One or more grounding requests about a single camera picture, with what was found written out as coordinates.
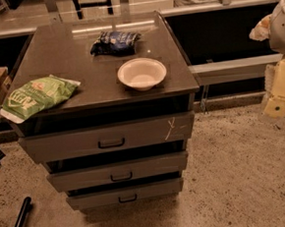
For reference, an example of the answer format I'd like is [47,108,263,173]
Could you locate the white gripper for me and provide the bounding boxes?
[260,58,285,122]

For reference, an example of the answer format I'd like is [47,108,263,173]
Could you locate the grey bottom drawer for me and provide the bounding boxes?
[67,178,184,210]

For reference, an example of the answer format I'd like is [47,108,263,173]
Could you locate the grey drawer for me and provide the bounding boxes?
[67,178,184,210]
[19,111,195,163]
[47,150,189,192]

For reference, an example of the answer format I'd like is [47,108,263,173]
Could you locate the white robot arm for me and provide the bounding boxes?
[249,0,285,121]

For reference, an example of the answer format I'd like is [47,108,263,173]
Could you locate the dark grey drawer cabinet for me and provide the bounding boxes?
[11,12,199,198]

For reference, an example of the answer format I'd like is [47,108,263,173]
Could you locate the grey top drawer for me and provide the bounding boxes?
[19,111,195,163]

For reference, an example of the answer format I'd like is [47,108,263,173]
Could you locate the grey middle drawer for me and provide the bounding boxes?
[47,150,189,192]

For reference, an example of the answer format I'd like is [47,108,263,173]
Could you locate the white bowl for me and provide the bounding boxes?
[118,58,167,91]

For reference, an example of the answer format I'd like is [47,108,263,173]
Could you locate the dark blue snack bag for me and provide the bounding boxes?
[90,30,141,56]

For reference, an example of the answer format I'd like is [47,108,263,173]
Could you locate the black stool legs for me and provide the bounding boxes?
[73,0,114,19]

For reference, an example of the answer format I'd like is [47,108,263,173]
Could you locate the green chip bag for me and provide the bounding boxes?
[0,75,81,124]

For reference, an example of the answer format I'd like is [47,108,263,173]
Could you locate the grey metal rail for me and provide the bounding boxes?
[189,53,282,86]

